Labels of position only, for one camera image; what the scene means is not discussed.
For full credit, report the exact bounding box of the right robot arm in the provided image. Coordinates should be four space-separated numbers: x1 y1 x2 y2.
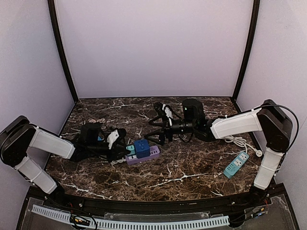
144 98 298 191

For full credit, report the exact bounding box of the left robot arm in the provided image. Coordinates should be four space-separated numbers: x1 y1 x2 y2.
0 115 129 195

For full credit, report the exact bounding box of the teal power strip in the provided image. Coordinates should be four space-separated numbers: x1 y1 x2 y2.
223 136 263 179

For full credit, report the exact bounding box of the purple power strip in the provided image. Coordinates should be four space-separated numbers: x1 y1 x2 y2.
110 146 160 165

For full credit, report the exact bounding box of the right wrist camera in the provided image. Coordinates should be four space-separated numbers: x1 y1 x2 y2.
182 98 206 125

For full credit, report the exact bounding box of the teal charger plug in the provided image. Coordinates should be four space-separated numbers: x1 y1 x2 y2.
126 145 136 156

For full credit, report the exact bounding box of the black frame post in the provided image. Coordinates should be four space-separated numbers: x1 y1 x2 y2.
47 0 79 104
232 0 260 102

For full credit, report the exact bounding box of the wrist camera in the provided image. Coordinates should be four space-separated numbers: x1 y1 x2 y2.
182 98 206 125
78 123 101 144

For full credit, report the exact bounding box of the white slotted cable duct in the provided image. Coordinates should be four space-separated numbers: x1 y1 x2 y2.
31 205 230 230

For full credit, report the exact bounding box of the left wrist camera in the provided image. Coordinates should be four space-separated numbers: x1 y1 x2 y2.
78 123 101 144

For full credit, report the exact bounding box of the left black frame post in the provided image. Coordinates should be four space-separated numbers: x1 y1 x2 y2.
47 0 79 104

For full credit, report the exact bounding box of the right black frame post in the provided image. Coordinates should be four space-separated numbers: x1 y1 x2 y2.
232 0 260 102

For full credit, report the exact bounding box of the dark blue cube socket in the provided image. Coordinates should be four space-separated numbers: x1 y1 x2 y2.
134 139 150 159

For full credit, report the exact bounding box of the pink white usb cable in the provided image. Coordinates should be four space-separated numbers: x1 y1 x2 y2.
87 117 107 125

